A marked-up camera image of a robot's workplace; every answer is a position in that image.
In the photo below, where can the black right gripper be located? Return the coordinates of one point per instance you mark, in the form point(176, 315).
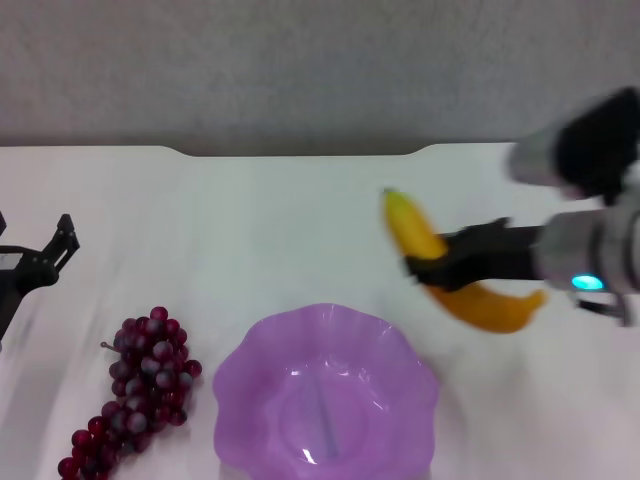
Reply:
point(505, 257)

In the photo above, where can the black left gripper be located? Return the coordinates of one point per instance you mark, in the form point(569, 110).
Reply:
point(17, 285)

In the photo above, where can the yellow banana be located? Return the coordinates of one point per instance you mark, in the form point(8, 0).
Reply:
point(415, 227)

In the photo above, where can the dark red grape bunch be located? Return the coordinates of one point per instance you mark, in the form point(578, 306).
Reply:
point(145, 370)

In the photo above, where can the purple wavy plastic plate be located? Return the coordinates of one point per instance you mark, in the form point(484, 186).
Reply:
point(325, 395)

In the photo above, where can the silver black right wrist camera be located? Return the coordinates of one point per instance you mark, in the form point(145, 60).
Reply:
point(585, 150)

